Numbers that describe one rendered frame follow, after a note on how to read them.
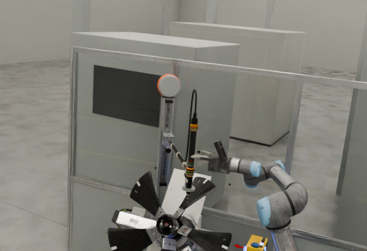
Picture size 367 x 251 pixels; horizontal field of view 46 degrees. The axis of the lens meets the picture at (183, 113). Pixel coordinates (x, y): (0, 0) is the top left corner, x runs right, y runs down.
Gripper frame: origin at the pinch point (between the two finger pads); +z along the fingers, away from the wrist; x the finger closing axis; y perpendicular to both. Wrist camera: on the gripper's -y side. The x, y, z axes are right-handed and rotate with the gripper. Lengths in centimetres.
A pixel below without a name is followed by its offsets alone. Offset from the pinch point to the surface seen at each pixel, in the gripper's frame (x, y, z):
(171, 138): 47, 10, 34
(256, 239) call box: 31, 58, -33
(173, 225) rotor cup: -4.7, 42.4, 7.3
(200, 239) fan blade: -3.6, 46.8, -8.5
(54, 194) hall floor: 210, 165, 255
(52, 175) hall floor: 260, 165, 297
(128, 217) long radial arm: 8, 52, 43
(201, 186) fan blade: 16.4, 25.4, 0.3
